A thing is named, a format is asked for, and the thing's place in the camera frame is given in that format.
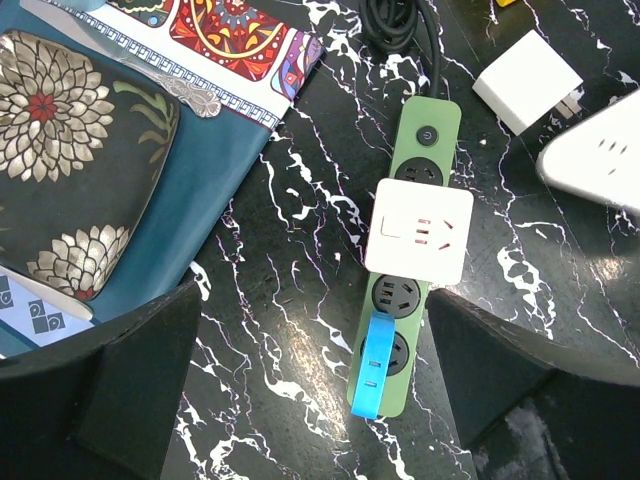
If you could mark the pink cube socket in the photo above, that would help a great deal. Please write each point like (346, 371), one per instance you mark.
(419, 231)

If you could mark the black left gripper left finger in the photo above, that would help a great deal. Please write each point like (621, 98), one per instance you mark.
(100, 404)

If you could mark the white triangular power strip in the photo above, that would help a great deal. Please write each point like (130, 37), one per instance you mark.
(598, 158)

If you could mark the dark floral square plate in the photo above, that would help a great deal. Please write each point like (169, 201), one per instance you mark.
(83, 144)

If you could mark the green power strip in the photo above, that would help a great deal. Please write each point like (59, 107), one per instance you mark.
(424, 151)

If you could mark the blue patterned placemat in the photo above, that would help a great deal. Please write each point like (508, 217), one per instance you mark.
(234, 70)

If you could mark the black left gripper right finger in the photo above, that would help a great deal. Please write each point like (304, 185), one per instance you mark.
(527, 407)

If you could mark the white cube charger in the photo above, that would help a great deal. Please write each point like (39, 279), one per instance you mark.
(525, 82)

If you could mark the blue plug adapter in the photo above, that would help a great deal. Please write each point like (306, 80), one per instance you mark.
(375, 359)

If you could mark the yellow cube socket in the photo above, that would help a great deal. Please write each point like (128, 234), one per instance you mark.
(504, 3)

